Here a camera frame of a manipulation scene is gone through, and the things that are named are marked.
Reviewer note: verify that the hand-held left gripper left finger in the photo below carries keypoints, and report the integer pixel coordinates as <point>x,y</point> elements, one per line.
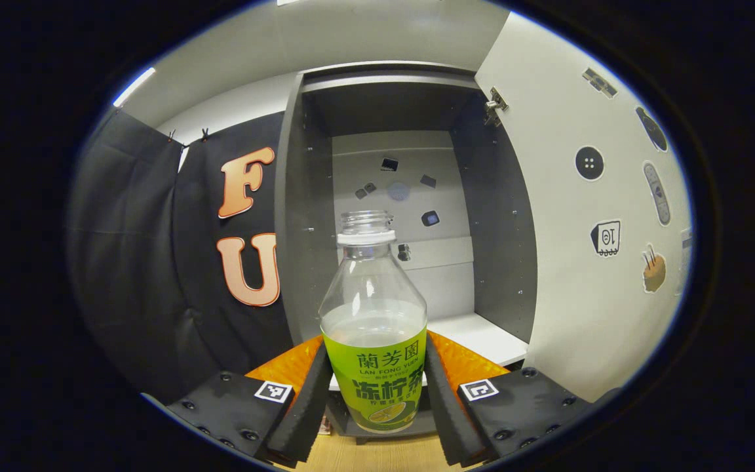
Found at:
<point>305,413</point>

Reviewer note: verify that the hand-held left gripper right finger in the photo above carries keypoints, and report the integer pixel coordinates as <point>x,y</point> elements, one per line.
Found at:
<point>446,413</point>

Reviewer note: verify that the clear bottle green label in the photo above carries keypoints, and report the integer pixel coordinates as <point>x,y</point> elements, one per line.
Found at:
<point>374,367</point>

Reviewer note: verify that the grey cabinet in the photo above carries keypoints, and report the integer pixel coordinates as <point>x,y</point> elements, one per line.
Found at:
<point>495,229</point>

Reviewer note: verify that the white cabinet door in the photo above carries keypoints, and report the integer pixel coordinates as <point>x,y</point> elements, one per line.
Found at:
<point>548,196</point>

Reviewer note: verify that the metal door hinge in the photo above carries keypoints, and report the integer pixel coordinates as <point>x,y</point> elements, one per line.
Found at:
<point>495,105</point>

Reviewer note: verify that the black backdrop cloth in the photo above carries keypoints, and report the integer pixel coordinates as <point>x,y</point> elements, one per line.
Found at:
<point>135,249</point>

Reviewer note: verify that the small ceiling light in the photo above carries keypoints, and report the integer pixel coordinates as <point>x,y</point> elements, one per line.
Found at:
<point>134,86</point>

